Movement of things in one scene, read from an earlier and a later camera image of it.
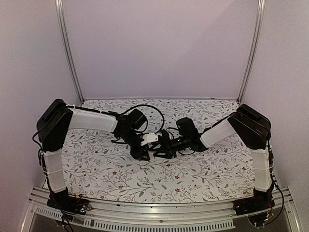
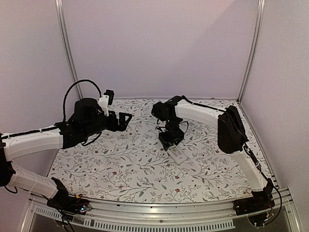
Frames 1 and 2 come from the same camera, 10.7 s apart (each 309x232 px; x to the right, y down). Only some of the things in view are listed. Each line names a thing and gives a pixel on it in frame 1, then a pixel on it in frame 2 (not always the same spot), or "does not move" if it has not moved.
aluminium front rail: [155, 216] does not move
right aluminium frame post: [261, 13] does not move
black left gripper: [138, 154] -> [121, 125]
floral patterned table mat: [97, 166] does not move
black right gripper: [166, 148] -> [172, 137]
